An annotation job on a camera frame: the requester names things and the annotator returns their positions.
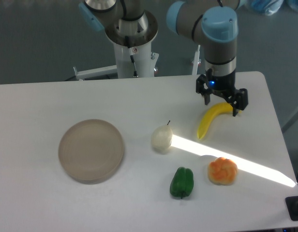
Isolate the beige round plate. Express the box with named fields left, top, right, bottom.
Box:
left=58, top=119, right=125, bottom=184

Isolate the yellow toy banana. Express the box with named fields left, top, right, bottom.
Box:
left=196, top=102, right=233, bottom=140

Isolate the white clamp post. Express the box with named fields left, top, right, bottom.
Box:
left=192, top=45, right=201, bottom=75

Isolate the green toy bell pepper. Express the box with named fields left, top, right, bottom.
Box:
left=169, top=167, right=194, bottom=199

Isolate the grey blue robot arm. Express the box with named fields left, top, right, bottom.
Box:
left=78, top=0, right=248, bottom=115

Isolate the black device at table edge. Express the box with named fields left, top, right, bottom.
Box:
left=285, top=196, right=298, bottom=221

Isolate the orange toy bread roll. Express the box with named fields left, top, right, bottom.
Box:
left=208, top=157, right=238, bottom=186

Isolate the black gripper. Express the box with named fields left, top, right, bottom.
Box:
left=195, top=69, right=248, bottom=116

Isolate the white toy pear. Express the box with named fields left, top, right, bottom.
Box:
left=151, top=120, right=173, bottom=153

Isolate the blue plastic bag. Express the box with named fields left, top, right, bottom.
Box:
left=244, top=0, right=298, bottom=16

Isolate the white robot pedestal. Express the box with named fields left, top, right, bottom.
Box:
left=73, top=11, right=161, bottom=82

